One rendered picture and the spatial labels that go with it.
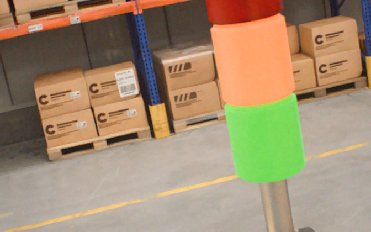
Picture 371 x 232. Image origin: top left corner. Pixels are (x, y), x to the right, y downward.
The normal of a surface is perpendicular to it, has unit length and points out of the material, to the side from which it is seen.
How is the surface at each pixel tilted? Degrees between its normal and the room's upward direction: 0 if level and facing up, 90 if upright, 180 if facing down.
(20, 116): 38
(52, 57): 90
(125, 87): 92
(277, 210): 90
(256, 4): 90
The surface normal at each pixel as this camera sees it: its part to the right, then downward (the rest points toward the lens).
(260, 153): -0.21, 0.30
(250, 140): -0.45, 0.31
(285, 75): 0.73, 0.05
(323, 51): 0.19, 0.23
